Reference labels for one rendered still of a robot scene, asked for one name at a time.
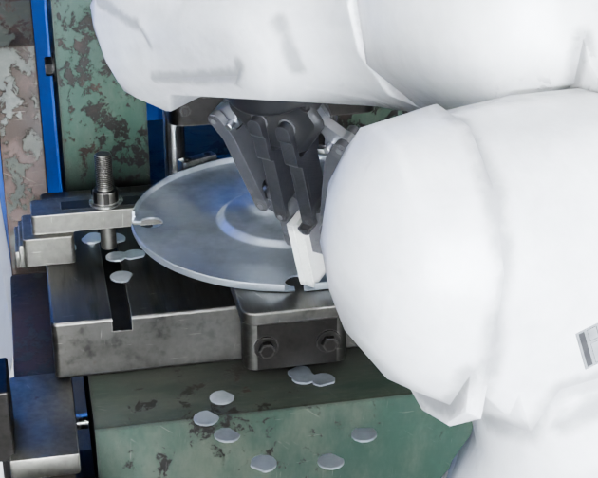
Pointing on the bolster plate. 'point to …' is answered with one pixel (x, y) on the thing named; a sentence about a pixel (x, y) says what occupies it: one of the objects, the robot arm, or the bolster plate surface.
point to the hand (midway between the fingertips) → (308, 245)
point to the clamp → (75, 220)
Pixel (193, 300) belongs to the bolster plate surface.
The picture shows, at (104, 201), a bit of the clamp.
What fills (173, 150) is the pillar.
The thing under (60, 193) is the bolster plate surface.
